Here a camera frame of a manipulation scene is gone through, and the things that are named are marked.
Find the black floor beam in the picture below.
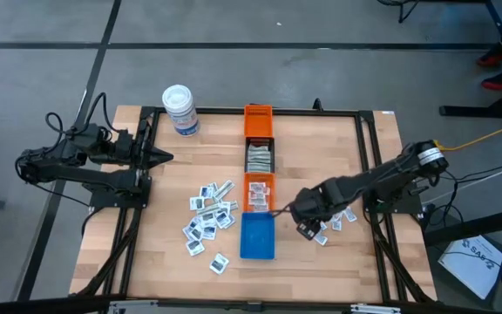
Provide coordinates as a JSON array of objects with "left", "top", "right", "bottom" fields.
[{"left": 423, "top": 203, "right": 502, "bottom": 248}]

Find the black plastic basket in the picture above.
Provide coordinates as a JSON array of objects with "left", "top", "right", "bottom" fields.
[{"left": 243, "top": 136, "right": 276, "bottom": 174}]

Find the blue plastic basket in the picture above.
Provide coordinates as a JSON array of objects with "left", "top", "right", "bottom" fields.
[{"left": 238, "top": 211, "right": 277, "bottom": 262}]

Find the orange plastic basket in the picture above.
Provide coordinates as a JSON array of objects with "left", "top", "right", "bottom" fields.
[
  {"left": 243, "top": 104, "right": 275, "bottom": 139},
  {"left": 242, "top": 172, "right": 277, "bottom": 215}
]

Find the silver metal bracket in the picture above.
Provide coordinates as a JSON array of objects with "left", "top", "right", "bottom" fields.
[
  {"left": 107, "top": 299, "right": 159, "bottom": 314},
  {"left": 349, "top": 304, "right": 403, "bottom": 314}
]

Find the white printed booklet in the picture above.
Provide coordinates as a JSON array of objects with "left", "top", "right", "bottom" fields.
[{"left": 437, "top": 235, "right": 502, "bottom": 301}]

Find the yellow cable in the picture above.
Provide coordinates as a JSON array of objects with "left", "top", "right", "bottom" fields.
[{"left": 432, "top": 116, "right": 502, "bottom": 154}]

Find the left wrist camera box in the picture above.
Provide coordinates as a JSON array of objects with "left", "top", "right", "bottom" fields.
[{"left": 115, "top": 129, "right": 136, "bottom": 152}]

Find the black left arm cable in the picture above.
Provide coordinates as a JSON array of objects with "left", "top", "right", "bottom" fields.
[{"left": 44, "top": 92, "right": 119, "bottom": 137}]

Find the white cable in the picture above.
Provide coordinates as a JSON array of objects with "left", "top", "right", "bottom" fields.
[{"left": 420, "top": 157, "right": 502, "bottom": 206}]

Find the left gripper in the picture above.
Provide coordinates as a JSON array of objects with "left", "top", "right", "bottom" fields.
[{"left": 132, "top": 124, "right": 174, "bottom": 174}]

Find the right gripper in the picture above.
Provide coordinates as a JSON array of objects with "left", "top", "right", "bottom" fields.
[{"left": 291, "top": 186, "right": 329, "bottom": 242}]

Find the white wipes canister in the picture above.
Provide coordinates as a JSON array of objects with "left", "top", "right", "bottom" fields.
[{"left": 161, "top": 84, "right": 201, "bottom": 138}]

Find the black aluminium table frame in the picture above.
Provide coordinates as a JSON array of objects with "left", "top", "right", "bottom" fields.
[{"left": 0, "top": 103, "right": 492, "bottom": 314}]

